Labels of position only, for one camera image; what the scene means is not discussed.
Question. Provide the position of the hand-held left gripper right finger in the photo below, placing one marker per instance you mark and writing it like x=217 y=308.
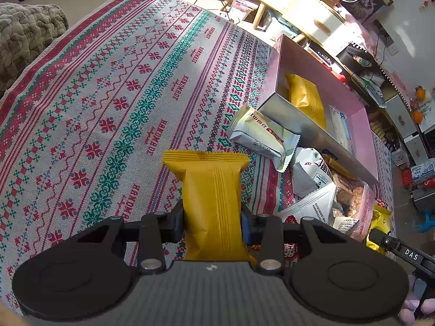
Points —
x=245 y=231

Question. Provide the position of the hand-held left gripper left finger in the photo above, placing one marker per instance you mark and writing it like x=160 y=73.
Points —
x=179 y=227

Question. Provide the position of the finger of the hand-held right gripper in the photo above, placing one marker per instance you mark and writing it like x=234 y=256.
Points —
x=382 y=241

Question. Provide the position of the yellow chips packet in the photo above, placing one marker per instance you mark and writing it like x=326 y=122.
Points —
x=380 y=219

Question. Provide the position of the yellow ribbed snack packet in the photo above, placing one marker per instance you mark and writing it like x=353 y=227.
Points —
x=306 y=98
x=210 y=203

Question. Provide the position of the clear pink snack bag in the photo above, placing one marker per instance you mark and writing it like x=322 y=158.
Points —
x=362 y=203

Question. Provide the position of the red snack packet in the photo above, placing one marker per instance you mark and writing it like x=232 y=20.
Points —
x=292 y=253

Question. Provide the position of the clear brown cake packet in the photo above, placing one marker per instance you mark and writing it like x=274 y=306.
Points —
x=343 y=188

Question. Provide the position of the white fine-print snack packet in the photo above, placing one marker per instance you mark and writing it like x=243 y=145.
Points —
x=316 y=205

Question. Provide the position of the white waffle snack packet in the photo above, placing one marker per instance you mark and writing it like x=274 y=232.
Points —
x=309 y=176

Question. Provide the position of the silver pink cardboard box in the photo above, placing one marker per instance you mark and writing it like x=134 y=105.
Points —
x=333 y=149

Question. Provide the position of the person's right hand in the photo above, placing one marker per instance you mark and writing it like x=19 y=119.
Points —
x=409 y=315

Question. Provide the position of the blue white carton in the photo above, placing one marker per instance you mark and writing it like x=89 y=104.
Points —
x=423 y=169

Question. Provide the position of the gold foil snack packet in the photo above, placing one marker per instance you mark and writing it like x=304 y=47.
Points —
x=336 y=166

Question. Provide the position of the white red-label snack packet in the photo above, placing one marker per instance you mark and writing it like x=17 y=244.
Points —
x=261 y=135

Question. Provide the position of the white blue snack packet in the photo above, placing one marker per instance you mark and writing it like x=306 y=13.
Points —
x=340 y=125

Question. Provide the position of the white low cabinet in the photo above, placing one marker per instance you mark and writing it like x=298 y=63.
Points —
x=404 y=115

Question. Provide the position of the orange fruit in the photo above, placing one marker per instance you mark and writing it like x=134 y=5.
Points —
x=417 y=115
x=419 y=93

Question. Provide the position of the patterned woven tablecloth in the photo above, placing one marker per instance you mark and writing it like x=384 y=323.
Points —
x=102 y=108

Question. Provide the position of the black round basket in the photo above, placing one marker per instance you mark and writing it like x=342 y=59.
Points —
x=353 y=57

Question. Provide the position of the white wooden drawer cabinet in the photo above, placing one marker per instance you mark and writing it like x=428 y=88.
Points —
x=323 y=27

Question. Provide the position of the grey quilted blanket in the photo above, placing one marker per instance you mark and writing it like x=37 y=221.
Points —
x=27 y=34

